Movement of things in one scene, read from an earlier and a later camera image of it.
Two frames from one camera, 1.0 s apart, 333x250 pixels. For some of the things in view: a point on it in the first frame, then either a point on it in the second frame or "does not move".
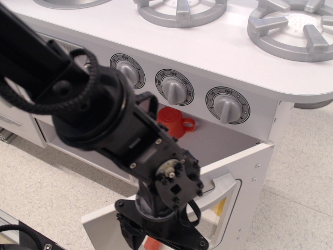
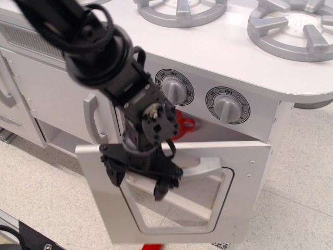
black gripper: [172, 230] to [117, 160]
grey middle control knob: [174, 87] does not move
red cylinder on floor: [151, 244] does not move
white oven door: [235, 207] to [109, 218]
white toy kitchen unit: [223, 76] does not move
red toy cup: [172, 120] does not move
